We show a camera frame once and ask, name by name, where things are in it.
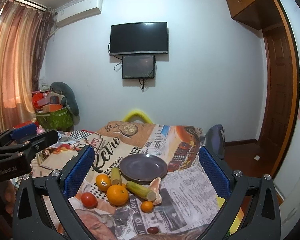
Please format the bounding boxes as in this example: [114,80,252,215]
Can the red tomato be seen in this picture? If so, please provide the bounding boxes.
[81,192,98,209]

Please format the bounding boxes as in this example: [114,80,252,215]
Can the large orange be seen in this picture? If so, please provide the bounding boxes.
[106,185,129,206]

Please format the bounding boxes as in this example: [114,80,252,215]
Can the long green sugarcane piece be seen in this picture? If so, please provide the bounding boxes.
[126,181,157,202]

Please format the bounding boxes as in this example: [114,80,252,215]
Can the small mandarin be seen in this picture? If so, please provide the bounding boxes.
[140,201,154,213]

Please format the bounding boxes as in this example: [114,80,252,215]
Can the pink toy figure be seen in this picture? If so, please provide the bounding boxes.
[37,125,45,135]

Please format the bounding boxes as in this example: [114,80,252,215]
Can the red gift box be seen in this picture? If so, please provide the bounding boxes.
[13,121,39,129]

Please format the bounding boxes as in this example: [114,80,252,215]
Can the green storage box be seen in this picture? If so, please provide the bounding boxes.
[36,108,74,131]

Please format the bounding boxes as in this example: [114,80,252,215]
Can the grey plush toy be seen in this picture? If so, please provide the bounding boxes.
[50,82,79,116]

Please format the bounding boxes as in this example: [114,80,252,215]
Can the orange with sticker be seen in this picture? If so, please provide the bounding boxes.
[95,174,111,192]

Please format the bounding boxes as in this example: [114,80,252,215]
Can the dark blue backpack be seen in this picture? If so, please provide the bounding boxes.
[205,124,225,160]

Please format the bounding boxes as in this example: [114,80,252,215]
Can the orange pink curtain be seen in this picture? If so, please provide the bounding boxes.
[0,0,55,132]

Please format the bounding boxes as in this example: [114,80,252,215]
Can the yellow curved foam object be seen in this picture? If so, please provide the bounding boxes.
[122,109,153,124]

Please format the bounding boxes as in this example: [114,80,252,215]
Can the newspaper print bed blanket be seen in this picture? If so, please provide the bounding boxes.
[32,121,225,239]

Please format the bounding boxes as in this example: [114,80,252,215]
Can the dark round plate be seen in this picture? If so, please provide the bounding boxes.
[120,154,168,182]

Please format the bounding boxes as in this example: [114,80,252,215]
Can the small dark red fruit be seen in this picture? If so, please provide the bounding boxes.
[147,226,159,234]

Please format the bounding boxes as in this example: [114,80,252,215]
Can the white air conditioner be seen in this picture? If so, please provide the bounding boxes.
[56,0,103,28]

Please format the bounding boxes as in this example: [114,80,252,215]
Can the brown wooden wardrobe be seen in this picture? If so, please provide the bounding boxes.
[226,0,300,176]

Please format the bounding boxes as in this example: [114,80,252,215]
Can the large black wall television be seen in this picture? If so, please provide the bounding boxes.
[109,22,169,55]

